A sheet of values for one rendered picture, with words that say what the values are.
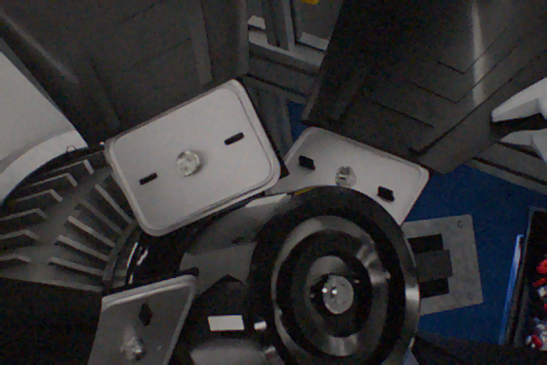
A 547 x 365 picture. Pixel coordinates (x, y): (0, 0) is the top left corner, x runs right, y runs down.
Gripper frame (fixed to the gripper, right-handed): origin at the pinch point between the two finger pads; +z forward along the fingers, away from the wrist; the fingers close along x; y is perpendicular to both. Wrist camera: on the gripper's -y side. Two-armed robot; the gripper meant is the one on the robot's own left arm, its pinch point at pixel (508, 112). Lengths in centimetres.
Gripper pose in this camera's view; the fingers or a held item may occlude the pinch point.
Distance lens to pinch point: 71.4
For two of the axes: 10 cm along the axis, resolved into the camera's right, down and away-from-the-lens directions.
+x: 1.1, 5.2, 8.5
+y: 1.1, 8.4, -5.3
